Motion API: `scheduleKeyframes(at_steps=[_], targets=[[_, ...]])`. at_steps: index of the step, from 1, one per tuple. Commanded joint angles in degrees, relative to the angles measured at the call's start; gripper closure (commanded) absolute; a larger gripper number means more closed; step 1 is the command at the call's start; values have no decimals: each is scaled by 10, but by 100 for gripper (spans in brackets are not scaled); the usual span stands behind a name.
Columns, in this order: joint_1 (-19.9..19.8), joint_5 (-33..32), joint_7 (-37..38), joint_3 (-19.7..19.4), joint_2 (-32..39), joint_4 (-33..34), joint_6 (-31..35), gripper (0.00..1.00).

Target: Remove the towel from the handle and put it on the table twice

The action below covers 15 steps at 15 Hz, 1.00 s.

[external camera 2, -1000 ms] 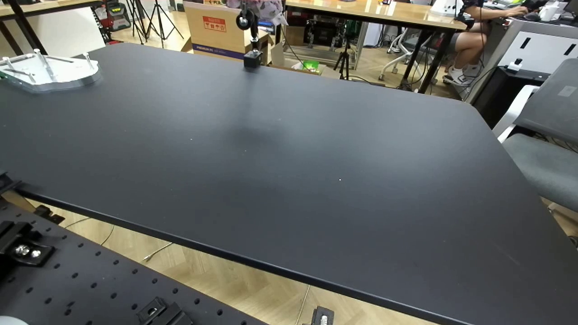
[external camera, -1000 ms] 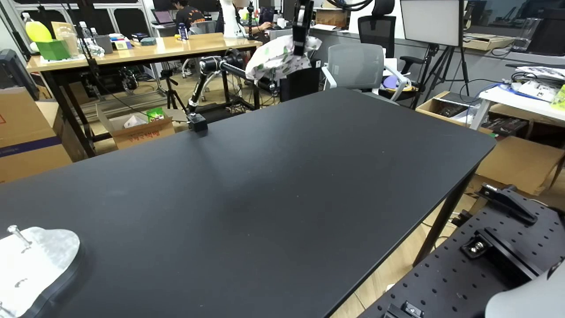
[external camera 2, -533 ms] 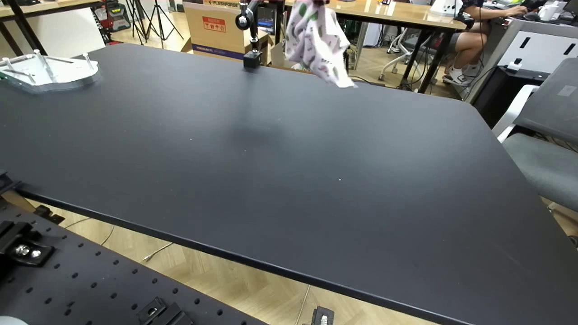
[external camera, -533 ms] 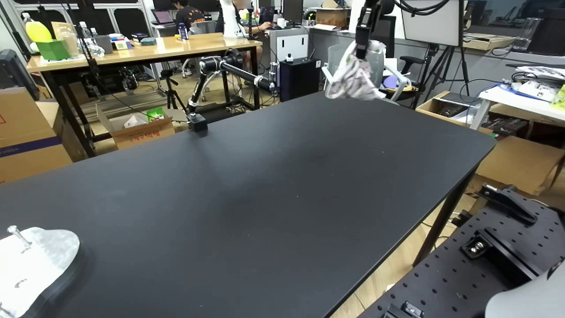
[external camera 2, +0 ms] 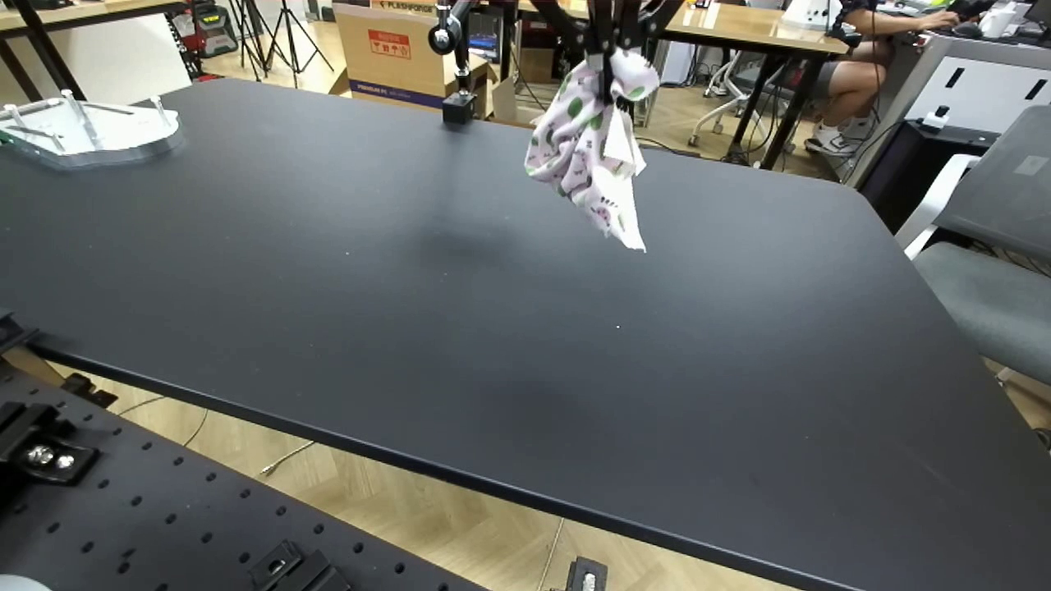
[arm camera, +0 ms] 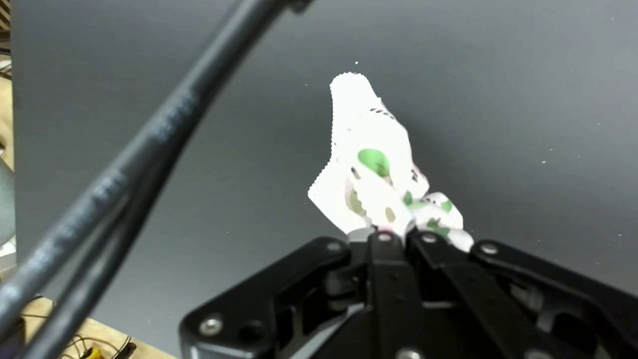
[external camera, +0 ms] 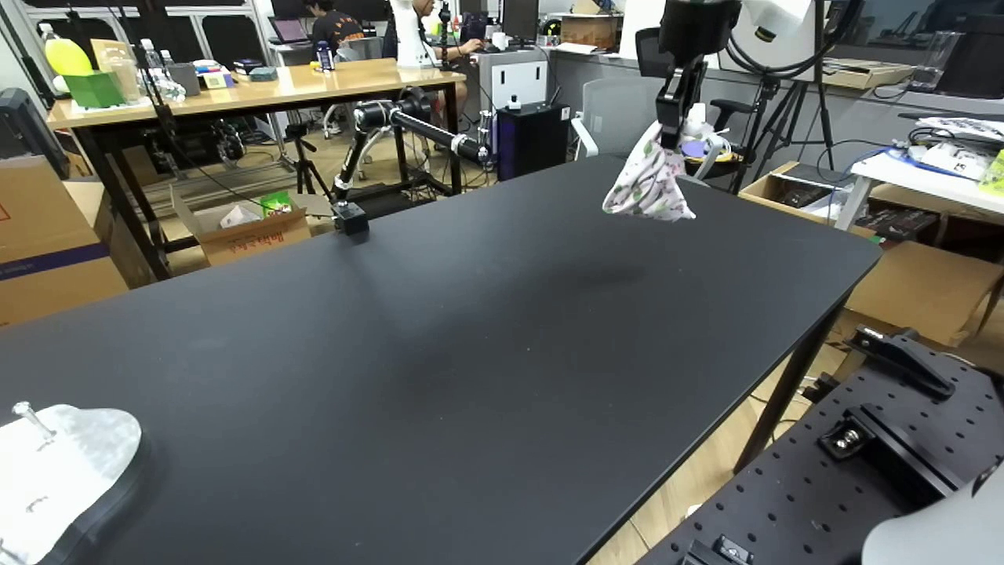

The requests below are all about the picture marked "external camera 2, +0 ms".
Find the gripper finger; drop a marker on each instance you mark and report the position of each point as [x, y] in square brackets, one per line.
[636, 18]
[593, 25]

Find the white patterned towel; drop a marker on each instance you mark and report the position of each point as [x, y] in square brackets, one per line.
[585, 139]

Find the wooden table with black legs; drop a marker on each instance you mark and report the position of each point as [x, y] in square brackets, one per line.
[49, 12]
[739, 25]

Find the white office chair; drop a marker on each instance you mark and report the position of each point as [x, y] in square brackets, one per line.
[731, 98]

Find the cardboard box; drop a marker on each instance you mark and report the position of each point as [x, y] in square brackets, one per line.
[386, 57]

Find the person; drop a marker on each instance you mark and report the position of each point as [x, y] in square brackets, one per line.
[854, 82]

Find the black box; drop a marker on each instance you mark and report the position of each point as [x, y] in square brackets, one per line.
[911, 164]

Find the grey desk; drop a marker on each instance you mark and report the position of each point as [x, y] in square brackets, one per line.
[977, 90]

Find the red and black tool case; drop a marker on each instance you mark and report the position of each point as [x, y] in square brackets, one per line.
[205, 29]

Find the grey office chair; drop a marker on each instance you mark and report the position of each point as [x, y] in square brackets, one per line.
[993, 279]

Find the clear acrylic peg rack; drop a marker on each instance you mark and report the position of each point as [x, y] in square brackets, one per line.
[82, 131]

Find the black clamp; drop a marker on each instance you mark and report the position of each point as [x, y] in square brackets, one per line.
[586, 576]

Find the camera on mount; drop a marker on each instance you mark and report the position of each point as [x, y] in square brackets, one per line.
[456, 57]

